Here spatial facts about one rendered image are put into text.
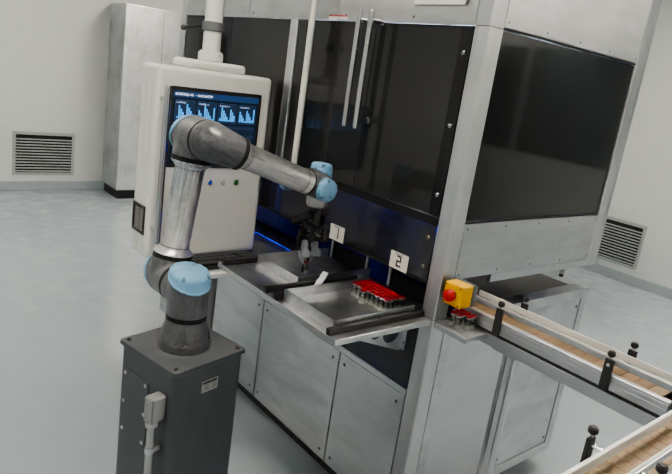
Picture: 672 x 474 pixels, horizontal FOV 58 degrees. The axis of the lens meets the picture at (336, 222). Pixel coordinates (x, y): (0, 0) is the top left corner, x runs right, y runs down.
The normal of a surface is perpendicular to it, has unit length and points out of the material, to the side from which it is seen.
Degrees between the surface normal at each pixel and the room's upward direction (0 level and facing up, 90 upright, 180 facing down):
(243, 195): 90
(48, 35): 90
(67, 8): 90
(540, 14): 90
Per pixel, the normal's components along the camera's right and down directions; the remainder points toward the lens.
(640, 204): -0.77, 0.04
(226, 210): 0.62, 0.27
